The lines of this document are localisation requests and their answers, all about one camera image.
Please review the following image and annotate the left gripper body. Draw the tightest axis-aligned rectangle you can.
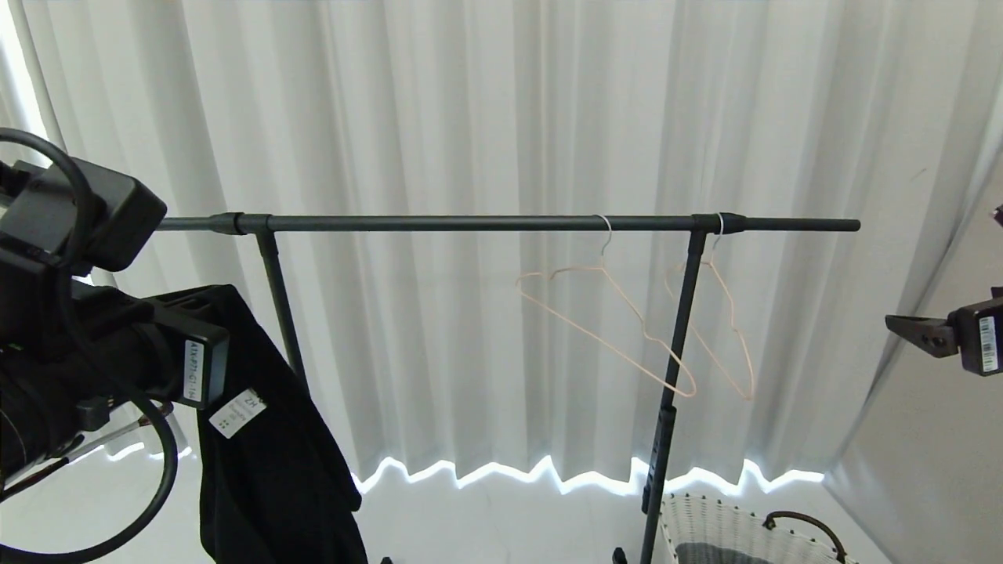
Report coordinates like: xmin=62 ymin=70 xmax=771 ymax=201
xmin=0 ymin=286 xmax=230 ymax=479

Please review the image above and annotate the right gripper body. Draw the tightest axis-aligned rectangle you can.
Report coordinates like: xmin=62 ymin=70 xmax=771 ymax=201
xmin=952 ymin=286 xmax=1003 ymax=377

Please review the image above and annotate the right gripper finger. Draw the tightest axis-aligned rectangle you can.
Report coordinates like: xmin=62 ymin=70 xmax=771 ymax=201
xmin=885 ymin=313 xmax=961 ymax=360

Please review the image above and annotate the black garment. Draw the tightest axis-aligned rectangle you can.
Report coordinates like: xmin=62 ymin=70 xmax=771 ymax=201
xmin=157 ymin=284 xmax=369 ymax=564

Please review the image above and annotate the pink clothes hanger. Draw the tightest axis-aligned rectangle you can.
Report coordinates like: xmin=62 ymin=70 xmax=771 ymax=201
xmin=664 ymin=215 xmax=755 ymax=402
xmin=516 ymin=215 xmax=698 ymax=399

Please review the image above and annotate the white laundry basket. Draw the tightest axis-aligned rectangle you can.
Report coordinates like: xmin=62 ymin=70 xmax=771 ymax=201
xmin=657 ymin=493 xmax=859 ymax=564

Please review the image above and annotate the black clothes rack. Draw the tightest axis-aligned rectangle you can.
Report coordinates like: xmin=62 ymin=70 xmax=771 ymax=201
xmin=155 ymin=211 xmax=861 ymax=564

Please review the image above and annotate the white curtain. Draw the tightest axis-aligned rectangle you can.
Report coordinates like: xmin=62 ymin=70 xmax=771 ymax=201
xmin=0 ymin=0 xmax=1003 ymax=496

